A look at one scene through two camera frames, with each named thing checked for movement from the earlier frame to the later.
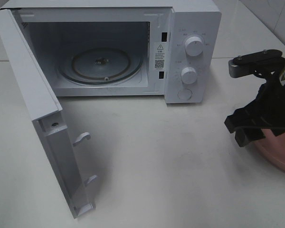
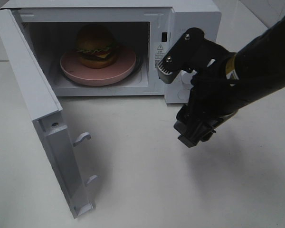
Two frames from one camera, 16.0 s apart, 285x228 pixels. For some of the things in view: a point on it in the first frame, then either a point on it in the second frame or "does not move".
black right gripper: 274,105 to 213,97
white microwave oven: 126,48 does not move
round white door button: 185,94 does not move
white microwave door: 46,113 does not move
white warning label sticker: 159,55 does not move
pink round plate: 278,149 to 72,68
